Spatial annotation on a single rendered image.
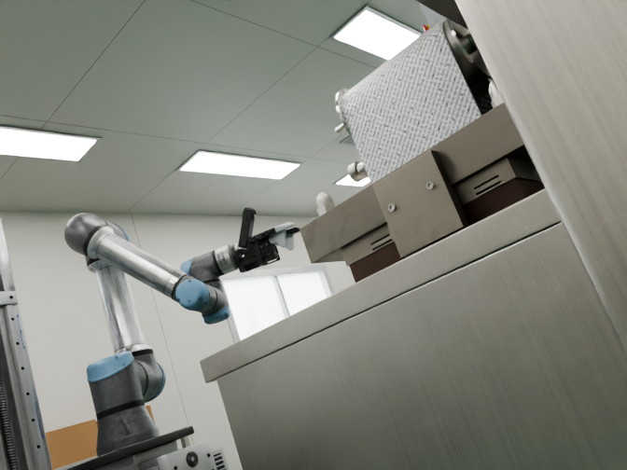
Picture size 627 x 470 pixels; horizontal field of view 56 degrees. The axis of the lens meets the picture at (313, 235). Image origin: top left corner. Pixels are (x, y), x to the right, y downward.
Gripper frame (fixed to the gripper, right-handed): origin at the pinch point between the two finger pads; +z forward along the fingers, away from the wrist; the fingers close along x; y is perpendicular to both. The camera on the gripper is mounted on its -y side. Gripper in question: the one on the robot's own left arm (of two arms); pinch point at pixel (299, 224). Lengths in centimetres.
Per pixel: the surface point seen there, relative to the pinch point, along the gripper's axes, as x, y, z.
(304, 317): 76, 25, 3
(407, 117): 59, -2, 30
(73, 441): -181, 46, -187
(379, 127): 56, -3, 25
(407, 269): 86, 23, 19
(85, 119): -173, -134, -117
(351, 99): 53, -11, 22
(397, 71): 59, -10, 31
